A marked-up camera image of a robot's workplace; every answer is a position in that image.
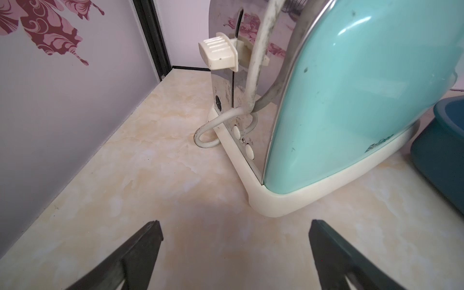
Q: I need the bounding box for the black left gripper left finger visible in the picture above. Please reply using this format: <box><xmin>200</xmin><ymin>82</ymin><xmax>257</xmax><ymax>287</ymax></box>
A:
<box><xmin>68</xmin><ymin>221</ymin><xmax>164</xmax><ymax>290</ymax></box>

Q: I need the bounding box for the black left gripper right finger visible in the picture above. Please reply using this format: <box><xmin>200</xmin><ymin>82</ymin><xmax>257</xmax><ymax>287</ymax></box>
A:
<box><xmin>309</xmin><ymin>219</ymin><xmax>404</xmax><ymax>290</ymax></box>

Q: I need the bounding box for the teal plastic bin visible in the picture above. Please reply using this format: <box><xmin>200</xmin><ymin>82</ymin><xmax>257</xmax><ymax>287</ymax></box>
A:
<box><xmin>411</xmin><ymin>96</ymin><xmax>464</xmax><ymax>213</ymax></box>

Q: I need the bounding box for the mint green toaster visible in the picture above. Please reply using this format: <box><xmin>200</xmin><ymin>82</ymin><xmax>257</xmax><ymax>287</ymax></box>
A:
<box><xmin>194</xmin><ymin>1</ymin><xmax>464</xmax><ymax>218</ymax></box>

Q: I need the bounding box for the white toaster power cord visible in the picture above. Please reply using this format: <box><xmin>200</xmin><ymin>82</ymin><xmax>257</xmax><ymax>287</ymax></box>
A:
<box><xmin>193</xmin><ymin>0</ymin><xmax>287</xmax><ymax>149</ymax></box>

